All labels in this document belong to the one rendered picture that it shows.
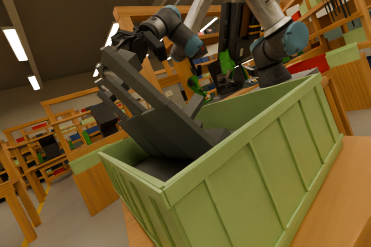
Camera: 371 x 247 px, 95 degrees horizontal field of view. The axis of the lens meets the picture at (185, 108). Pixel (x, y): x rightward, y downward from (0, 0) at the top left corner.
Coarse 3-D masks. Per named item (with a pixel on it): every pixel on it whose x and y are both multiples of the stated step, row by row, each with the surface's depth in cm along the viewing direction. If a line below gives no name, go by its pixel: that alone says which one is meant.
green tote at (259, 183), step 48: (240, 96) 54; (288, 96) 28; (240, 144) 20; (288, 144) 26; (336, 144) 35; (144, 192) 22; (192, 192) 16; (240, 192) 20; (288, 192) 24; (192, 240) 16; (240, 240) 18; (288, 240) 23
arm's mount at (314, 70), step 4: (312, 68) 83; (316, 68) 80; (300, 72) 86; (304, 72) 81; (308, 72) 77; (312, 72) 78; (316, 72) 80; (292, 76) 85; (296, 76) 80; (300, 76) 76; (304, 76) 73; (288, 80) 77; (276, 84) 80; (256, 88) 93; (260, 88) 88; (248, 92) 89
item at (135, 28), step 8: (144, 24) 52; (120, 32) 50; (128, 32) 50; (136, 32) 54; (152, 32) 53; (112, 40) 49; (136, 40) 47; (144, 40) 50; (136, 48) 48; (144, 48) 51; (144, 56) 53
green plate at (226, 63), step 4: (224, 52) 155; (228, 52) 152; (220, 56) 159; (224, 56) 156; (228, 56) 152; (220, 60) 160; (224, 60) 156; (228, 60) 152; (220, 64) 160; (224, 64) 157; (228, 64) 153; (232, 64) 154; (224, 68) 157; (228, 68) 153; (224, 72) 158
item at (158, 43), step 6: (144, 36) 52; (150, 36) 50; (150, 42) 48; (156, 42) 47; (150, 48) 51; (156, 48) 45; (162, 48) 46; (156, 54) 47; (162, 54) 47; (162, 60) 48
